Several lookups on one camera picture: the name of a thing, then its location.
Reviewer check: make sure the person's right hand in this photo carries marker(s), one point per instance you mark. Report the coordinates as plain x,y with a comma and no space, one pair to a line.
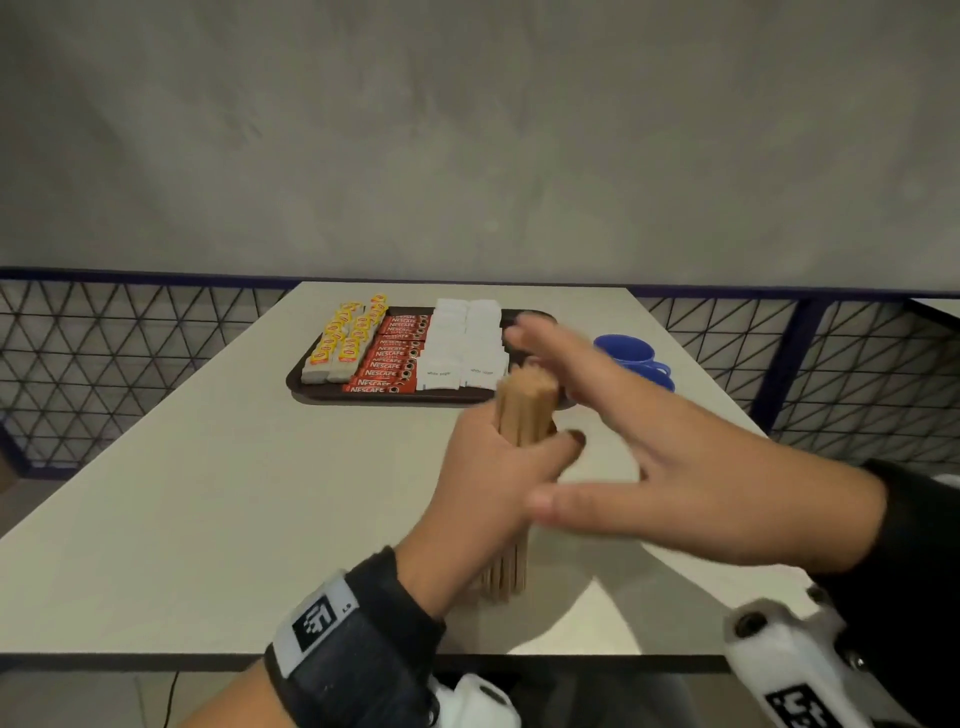
712,495

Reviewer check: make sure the person's left hand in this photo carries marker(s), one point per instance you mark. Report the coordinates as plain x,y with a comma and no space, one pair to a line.
480,495

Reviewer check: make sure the pile of wooden stirrers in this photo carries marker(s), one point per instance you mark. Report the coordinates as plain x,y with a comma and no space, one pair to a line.
525,405

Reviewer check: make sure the row of white sugar packets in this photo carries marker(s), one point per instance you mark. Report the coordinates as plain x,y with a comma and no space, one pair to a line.
484,337
442,337

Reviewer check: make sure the row of red Nescafe sachets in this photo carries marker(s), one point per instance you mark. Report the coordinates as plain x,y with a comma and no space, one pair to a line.
390,360

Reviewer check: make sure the brown plastic tray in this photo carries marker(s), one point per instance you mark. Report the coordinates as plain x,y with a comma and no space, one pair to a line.
300,390

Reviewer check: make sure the person's left forearm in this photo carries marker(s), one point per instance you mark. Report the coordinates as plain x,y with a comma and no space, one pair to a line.
240,701

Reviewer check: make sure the blue and white bowl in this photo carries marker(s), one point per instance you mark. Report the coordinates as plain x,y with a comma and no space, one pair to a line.
626,349
661,380

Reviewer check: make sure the white side table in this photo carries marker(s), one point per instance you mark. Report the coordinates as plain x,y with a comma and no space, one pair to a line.
937,307

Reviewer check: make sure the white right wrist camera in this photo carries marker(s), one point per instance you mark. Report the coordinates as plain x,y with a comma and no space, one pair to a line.
787,675

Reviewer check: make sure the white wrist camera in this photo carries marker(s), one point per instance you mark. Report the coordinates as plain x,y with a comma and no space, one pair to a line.
472,705
787,675

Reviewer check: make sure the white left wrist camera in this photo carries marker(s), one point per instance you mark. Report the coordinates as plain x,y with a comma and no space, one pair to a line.
472,705

